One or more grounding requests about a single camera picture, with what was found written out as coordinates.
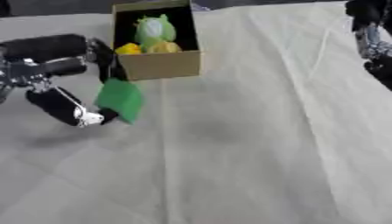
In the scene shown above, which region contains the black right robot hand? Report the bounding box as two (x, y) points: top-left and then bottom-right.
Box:
(362, 53), (392, 92)

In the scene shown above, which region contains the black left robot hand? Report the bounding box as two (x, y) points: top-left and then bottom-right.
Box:
(0, 33), (129, 129)

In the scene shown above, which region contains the tan cardboard box black inside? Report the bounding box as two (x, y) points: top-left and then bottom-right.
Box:
(108, 0), (204, 82)

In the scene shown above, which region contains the small yellow toy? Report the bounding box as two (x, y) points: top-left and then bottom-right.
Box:
(113, 42), (144, 56)

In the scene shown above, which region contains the green soft toy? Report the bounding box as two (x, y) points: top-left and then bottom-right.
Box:
(133, 13), (179, 53)

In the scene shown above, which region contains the yellow toy fruit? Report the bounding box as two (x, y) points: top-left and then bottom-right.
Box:
(145, 41), (184, 54)

